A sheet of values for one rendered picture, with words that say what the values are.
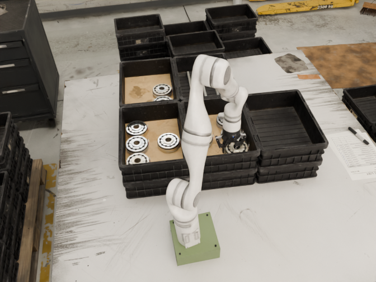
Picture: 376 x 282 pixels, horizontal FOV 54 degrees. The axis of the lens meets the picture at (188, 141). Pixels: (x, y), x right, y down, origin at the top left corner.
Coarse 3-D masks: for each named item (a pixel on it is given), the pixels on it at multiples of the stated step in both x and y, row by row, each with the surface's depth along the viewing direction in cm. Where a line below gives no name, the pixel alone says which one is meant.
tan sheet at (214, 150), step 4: (212, 116) 187; (216, 116) 187; (212, 120) 185; (212, 124) 182; (216, 124) 182; (212, 128) 180; (216, 128) 180; (212, 132) 178; (216, 132) 178; (220, 132) 178; (220, 140) 174; (212, 144) 173; (216, 144) 172; (208, 148) 171; (212, 148) 171; (216, 148) 171; (220, 148) 171; (208, 152) 169; (212, 152) 169; (216, 152) 169; (220, 152) 169
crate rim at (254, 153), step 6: (246, 114) 172; (246, 120) 169; (252, 132) 163; (252, 138) 161; (258, 150) 155; (210, 156) 154; (216, 156) 154; (222, 156) 153; (228, 156) 154; (234, 156) 154; (240, 156) 155; (246, 156) 155; (252, 156) 156
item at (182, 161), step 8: (144, 104) 179; (152, 104) 179; (160, 104) 179; (168, 104) 180; (120, 112) 175; (120, 120) 173; (120, 128) 167; (120, 136) 166; (120, 144) 160; (120, 152) 158; (120, 160) 153; (168, 160) 153; (176, 160) 153; (184, 160) 152; (120, 168) 151; (128, 168) 151; (136, 168) 152; (144, 168) 152
